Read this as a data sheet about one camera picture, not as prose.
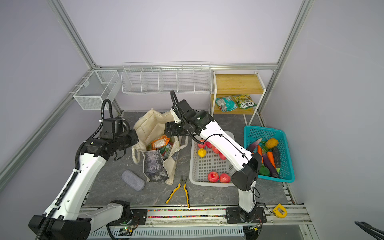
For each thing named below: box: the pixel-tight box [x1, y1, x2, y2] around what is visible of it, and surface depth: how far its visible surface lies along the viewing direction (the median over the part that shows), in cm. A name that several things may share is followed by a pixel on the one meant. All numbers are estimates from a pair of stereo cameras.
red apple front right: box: [219, 173, 231, 184], surface depth 82 cm
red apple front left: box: [207, 171, 220, 183], surface depth 84 cm
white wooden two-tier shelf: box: [210, 70, 267, 126], surface depth 93 cm
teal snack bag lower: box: [215, 96, 238, 113], surface depth 101 cm
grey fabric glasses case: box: [121, 169, 146, 192], surface depth 86 cm
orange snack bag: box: [150, 135, 171, 151], surface depth 85 cm
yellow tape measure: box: [273, 203, 288, 218], surface depth 75 cm
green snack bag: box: [232, 94, 258, 110], surface depth 103 cm
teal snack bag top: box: [158, 142, 174, 161], surface depth 85 cm
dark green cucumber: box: [272, 146, 281, 169], surface depth 93 cm
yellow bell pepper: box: [265, 138, 279, 149], surface depth 96 cm
